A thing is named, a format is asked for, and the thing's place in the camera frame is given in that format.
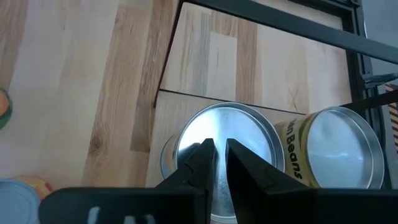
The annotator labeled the black table frame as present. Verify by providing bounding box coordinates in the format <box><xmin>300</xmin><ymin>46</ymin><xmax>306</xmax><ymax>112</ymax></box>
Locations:
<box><xmin>289</xmin><ymin>0</ymin><xmax>398</xmax><ymax>187</ymax></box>

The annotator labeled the black mat with hazard stripes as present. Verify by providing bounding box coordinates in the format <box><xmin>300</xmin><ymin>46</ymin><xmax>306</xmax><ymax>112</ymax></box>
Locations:
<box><xmin>385</xmin><ymin>83</ymin><xmax>398</xmax><ymax>154</ymax></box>

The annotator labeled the orange patterned can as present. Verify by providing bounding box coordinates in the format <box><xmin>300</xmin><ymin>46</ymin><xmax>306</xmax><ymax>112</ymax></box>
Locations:
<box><xmin>0</xmin><ymin>175</ymin><xmax>54</xmax><ymax>224</ymax></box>

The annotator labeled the black metal shelf frame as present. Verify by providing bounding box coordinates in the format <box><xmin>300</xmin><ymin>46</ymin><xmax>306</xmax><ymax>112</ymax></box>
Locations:
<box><xmin>144</xmin><ymin>0</ymin><xmax>398</xmax><ymax>190</ymax></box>

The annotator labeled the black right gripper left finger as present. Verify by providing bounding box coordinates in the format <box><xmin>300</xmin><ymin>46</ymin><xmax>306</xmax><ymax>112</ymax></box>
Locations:
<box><xmin>39</xmin><ymin>138</ymin><xmax>217</xmax><ymax>224</ymax></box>

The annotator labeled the green beans can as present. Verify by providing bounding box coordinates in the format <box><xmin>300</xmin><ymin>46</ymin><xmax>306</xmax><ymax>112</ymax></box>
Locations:
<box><xmin>274</xmin><ymin>106</ymin><xmax>386</xmax><ymax>190</ymax></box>

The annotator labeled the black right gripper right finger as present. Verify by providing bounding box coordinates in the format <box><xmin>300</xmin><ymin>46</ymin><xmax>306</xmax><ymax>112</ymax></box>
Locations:
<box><xmin>226</xmin><ymin>139</ymin><xmax>398</xmax><ymax>224</ymax></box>

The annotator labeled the tomatoes can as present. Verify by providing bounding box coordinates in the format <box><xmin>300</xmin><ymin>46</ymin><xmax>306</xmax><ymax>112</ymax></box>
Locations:
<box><xmin>160</xmin><ymin>101</ymin><xmax>286</xmax><ymax>224</ymax></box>

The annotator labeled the green can with blue lid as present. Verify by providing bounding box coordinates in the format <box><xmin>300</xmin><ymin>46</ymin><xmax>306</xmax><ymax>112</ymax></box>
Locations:
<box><xmin>0</xmin><ymin>89</ymin><xmax>14</xmax><ymax>131</ymax></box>

